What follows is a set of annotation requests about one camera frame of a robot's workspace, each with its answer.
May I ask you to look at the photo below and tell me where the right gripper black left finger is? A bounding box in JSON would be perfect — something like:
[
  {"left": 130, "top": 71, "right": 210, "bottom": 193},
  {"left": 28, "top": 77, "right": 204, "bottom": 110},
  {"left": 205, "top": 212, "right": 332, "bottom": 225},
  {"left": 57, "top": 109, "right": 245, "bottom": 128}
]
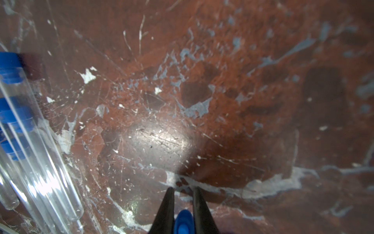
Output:
[{"left": 148, "top": 187, "right": 175, "bottom": 234}]

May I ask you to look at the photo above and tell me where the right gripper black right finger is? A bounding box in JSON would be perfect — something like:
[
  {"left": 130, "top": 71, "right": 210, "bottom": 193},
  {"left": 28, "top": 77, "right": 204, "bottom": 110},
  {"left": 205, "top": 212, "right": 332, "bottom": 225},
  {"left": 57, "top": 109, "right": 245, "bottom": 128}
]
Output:
[{"left": 193, "top": 187, "right": 220, "bottom": 234}]

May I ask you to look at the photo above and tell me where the blue stopper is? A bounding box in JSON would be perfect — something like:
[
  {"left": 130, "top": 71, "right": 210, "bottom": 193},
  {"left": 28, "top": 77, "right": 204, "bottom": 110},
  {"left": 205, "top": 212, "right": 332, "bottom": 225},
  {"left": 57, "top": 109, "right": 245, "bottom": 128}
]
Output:
[{"left": 173, "top": 210, "right": 195, "bottom": 234}]

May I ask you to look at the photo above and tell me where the test tube with blue stopper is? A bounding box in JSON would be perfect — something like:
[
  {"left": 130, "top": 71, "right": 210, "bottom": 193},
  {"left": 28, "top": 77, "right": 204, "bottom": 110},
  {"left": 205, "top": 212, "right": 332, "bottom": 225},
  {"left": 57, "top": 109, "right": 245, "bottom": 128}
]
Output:
[
  {"left": 1, "top": 97, "right": 84, "bottom": 234},
  {"left": 1, "top": 52, "right": 83, "bottom": 228},
  {"left": 1, "top": 148, "right": 19, "bottom": 210}
]

